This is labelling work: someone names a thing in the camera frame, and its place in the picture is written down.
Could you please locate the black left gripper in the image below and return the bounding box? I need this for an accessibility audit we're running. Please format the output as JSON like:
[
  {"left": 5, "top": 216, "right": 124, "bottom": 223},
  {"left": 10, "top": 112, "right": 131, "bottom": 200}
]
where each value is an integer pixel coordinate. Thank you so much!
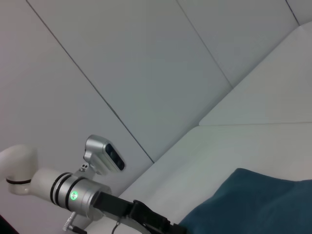
[{"left": 93, "top": 192, "right": 188, "bottom": 234}]

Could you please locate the teal t-shirt with cream print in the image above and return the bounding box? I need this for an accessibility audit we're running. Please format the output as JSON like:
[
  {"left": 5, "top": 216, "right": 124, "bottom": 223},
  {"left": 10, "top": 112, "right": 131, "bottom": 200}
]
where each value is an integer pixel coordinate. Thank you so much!
[{"left": 178, "top": 167, "right": 312, "bottom": 234}]

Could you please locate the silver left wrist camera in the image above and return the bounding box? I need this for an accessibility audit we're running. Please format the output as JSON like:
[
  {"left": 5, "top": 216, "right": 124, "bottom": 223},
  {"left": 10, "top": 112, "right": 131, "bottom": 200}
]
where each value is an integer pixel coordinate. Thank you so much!
[{"left": 84, "top": 134, "right": 126, "bottom": 176}]

